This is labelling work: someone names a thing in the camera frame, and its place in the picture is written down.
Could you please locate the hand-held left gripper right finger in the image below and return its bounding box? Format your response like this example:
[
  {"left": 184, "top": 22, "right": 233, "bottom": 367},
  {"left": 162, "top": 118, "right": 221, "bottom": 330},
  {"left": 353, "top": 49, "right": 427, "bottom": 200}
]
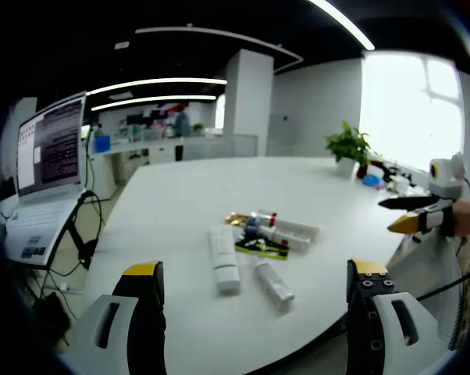
[{"left": 346, "top": 258, "right": 454, "bottom": 375}]

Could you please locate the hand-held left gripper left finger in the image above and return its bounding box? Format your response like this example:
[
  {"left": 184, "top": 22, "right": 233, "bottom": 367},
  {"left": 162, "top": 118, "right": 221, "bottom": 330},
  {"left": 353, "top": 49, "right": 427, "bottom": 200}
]
[{"left": 61, "top": 260, "right": 168, "bottom": 375}]

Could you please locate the large white skincare tube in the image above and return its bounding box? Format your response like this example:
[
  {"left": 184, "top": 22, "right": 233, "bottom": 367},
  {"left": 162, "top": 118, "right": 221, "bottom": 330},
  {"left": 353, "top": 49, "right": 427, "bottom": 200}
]
[{"left": 208, "top": 225, "right": 242, "bottom": 297}]

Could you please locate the red collar skincare pump bottle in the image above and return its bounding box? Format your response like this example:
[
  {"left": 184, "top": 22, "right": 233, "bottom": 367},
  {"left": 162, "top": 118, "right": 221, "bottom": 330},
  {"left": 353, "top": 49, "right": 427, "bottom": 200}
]
[{"left": 250, "top": 209, "right": 322, "bottom": 239}]

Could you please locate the black green skincare sachet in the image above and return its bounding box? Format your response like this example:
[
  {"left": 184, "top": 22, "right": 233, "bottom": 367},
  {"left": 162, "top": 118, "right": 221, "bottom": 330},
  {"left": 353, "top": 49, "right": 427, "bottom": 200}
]
[{"left": 234, "top": 237, "right": 290, "bottom": 262}]

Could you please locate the gold skincare sachet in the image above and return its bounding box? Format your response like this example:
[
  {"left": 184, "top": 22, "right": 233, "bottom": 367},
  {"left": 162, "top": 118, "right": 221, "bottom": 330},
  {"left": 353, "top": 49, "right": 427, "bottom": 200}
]
[{"left": 224, "top": 212, "right": 252, "bottom": 227}]

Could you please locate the person's right hand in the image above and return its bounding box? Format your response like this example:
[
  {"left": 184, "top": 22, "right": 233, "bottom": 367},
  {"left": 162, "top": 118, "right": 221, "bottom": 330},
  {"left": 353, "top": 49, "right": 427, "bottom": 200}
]
[{"left": 452, "top": 199, "right": 470, "bottom": 238}]

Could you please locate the green potted plant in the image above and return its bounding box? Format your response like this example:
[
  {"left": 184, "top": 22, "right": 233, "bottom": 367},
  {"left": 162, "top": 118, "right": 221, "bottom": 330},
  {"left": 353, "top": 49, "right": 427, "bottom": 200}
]
[{"left": 323, "top": 120, "right": 376, "bottom": 177}]

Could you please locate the black laptop stand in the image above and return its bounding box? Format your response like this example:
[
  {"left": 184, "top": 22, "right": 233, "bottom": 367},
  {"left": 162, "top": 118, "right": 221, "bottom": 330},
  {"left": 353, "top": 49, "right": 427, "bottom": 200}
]
[{"left": 43, "top": 190, "right": 103, "bottom": 274}]

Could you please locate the white background counter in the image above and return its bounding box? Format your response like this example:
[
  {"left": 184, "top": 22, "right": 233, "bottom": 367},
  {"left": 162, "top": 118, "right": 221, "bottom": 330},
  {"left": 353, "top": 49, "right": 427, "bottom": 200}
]
[{"left": 88, "top": 132, "right": 259, "bottom": 188}]

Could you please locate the white laptop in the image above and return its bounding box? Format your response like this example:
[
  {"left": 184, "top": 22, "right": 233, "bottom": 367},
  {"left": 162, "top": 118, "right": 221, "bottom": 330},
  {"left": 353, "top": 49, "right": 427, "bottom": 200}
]
[{"left": 2, "top": 91, "right": 88, "bottom": 269}]

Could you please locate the long ceiling light strip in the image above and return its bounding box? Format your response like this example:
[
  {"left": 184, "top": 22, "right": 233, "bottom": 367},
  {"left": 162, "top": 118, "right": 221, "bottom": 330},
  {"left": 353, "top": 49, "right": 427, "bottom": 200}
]
[
  {"left": 91, "top": 95, "right": 219, "bottom": 113},
  {"left": 308, "top": 0, "right": 376, "bottom": 51},
  {"left": 87, "top": 77, "right": 228, "bottom": 97}
]

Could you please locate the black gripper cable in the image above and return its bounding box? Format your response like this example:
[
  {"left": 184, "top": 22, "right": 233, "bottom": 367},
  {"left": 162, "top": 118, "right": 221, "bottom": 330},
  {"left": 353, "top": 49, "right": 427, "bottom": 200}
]
[{"left": 416, "top": 234, "right": 470, "bottom": 302}]

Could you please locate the curved ceiling rail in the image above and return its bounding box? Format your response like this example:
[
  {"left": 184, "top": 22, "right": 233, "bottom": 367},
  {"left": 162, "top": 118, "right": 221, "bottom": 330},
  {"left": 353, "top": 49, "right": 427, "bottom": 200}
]
[{"left": 135, "top": 25, "right": 304, "bottom": 73}]

